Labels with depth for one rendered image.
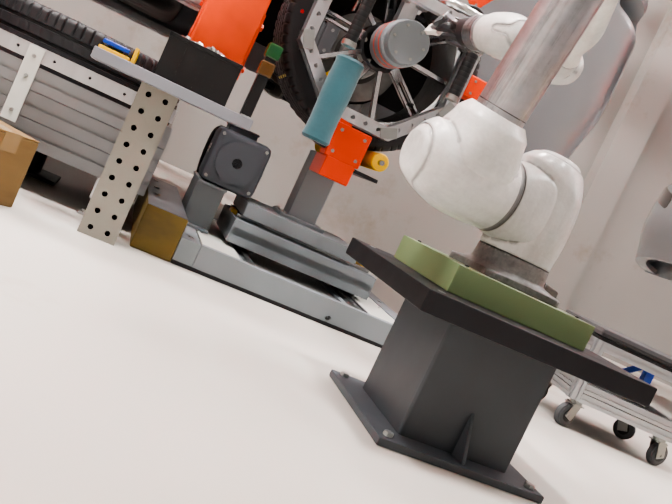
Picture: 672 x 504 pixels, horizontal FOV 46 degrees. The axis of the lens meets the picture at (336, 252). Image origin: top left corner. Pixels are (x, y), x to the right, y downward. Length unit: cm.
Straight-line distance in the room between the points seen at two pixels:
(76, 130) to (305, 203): 75
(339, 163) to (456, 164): 106
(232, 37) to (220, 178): 44
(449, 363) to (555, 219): 35
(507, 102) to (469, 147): 11
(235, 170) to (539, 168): 116
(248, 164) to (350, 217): 401
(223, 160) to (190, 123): 372
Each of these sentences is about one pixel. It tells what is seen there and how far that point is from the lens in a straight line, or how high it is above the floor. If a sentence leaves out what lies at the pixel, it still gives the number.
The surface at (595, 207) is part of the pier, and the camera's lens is 719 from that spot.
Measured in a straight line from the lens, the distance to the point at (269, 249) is 250.
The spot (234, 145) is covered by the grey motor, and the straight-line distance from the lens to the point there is 249.
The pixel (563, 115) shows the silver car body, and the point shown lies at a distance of 324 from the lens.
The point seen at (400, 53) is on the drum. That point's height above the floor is 81.
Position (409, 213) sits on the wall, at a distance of 661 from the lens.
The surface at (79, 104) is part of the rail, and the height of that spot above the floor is 29.
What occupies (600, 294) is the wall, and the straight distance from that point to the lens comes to 755.
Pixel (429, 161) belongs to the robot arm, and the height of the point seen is 50.
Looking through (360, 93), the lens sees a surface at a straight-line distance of 305.
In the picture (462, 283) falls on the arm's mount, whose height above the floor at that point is 32.
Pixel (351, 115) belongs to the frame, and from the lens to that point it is 249.
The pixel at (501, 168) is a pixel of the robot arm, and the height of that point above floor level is 54.
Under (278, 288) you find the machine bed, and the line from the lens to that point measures 231.
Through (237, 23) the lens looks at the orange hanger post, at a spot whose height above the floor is 68.
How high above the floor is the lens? 39
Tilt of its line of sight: 4 degrees down
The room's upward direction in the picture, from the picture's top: 25 degrees clockwise
